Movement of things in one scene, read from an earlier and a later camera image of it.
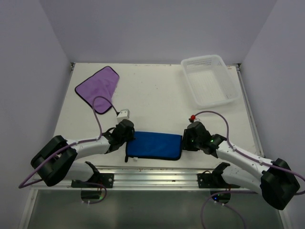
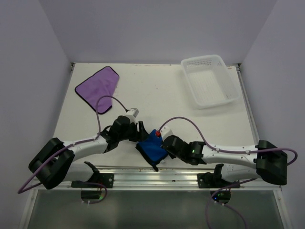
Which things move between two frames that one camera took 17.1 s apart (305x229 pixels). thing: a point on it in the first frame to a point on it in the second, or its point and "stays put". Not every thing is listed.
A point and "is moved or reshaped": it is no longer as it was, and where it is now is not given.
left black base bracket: (106, 180) stays put
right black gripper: (185, 144) to (171, 155)
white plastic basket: (209, 81) stays put
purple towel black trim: (103, 82) stays put
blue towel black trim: (154, 145) is moved or reshaped
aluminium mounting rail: (149, 179) stays put
